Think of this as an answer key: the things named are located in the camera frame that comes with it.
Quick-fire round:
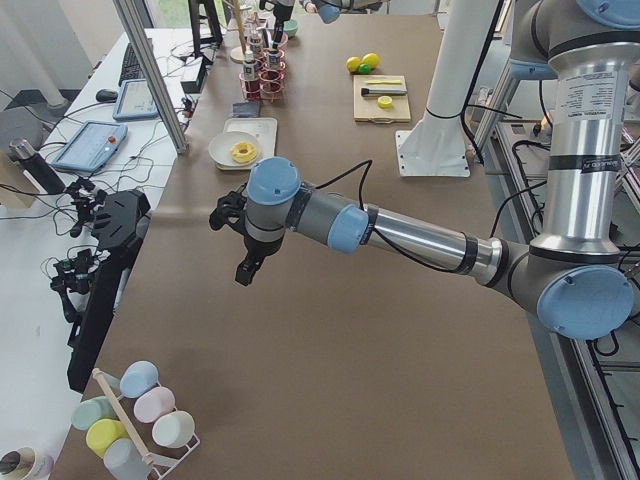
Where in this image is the yellow lemon lower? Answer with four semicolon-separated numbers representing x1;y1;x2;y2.
346;56;362;73

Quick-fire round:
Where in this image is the black camera stand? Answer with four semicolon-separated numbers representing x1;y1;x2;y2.
50;178;151;393

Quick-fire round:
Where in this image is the yellow lemon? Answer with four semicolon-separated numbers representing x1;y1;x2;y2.
362;52;381;70
346;56;362;73

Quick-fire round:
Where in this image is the aluminium frame post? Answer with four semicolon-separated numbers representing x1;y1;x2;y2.
113;0;188;155

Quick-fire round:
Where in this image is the yellow cup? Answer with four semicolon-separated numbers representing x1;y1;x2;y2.
85;419;129;458

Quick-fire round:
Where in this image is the grey folded cloth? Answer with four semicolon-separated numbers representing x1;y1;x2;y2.
231;101;261;118

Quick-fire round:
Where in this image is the teach pendant tablet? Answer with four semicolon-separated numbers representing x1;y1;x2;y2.
112;79;159;121
51;121;128;173

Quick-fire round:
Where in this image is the tea bottle in rack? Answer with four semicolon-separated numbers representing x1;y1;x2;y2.
243;50;261;101

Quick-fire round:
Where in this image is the copper wire bottle rack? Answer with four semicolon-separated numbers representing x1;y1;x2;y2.
239;48;287;102

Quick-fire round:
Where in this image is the wooden rod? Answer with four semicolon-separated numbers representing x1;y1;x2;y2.
91;368;154;465

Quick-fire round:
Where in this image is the green cup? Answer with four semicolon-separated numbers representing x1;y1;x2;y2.
71;396;117;431

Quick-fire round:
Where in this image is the teach pendant tablet near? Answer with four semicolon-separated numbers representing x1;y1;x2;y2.
51;121;128;173

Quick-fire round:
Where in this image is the tea bottle at edge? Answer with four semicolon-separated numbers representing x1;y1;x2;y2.
248;31;263;59

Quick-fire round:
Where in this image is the steel muddler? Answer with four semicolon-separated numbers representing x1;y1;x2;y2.
360;87;407;97

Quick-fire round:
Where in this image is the black thermos bottle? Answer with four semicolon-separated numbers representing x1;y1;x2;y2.
9;138;66;195

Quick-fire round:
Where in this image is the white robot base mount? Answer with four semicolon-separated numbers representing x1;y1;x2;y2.
396;1;503;178

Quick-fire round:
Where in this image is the pink cup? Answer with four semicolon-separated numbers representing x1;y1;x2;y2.
133;386;175;423

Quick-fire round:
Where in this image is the tea bottle white cap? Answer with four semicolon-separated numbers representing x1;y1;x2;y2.
264;49;282;94

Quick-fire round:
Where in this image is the glazed donut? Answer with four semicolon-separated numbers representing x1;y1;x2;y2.
230;141;259;164

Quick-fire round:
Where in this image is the grey cup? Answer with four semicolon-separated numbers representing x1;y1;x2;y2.
103;438;151;480

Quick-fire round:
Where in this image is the mint green bowl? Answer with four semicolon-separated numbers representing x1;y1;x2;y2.
284;19;299;38

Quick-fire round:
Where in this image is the white round plate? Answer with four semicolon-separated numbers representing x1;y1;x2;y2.
208;131;261;170

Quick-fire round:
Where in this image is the black computer mouse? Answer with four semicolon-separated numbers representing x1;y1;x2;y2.
95;89;119;103

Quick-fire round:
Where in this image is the cream cup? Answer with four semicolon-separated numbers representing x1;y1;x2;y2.
152;410;195;448

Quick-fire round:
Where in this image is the paper tape roll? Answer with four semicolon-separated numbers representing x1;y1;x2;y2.
1;447;54;480

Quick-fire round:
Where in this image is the white tray with bear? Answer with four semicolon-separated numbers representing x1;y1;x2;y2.
220;117;278;171

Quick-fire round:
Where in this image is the half lemon slice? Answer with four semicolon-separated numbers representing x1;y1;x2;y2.
377;95;393;109

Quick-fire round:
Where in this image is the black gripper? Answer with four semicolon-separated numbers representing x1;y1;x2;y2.
235;236;283;286
271;4;293;49

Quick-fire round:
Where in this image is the teach pendant tablet far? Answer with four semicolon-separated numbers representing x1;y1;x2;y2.
112;79;159;121

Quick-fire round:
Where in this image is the white cup rack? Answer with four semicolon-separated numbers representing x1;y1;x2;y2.
115;394;201;479

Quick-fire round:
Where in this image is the wooden cutting board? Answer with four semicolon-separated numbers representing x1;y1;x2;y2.
353;75;411;123

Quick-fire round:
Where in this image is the blue cup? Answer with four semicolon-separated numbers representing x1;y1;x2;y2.
119;360;159;399

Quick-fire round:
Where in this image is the yellow lemon upper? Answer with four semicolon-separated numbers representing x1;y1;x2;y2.
362;52;381;70

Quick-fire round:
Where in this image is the black keyboard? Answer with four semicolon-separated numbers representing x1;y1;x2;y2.
118;43;145;86

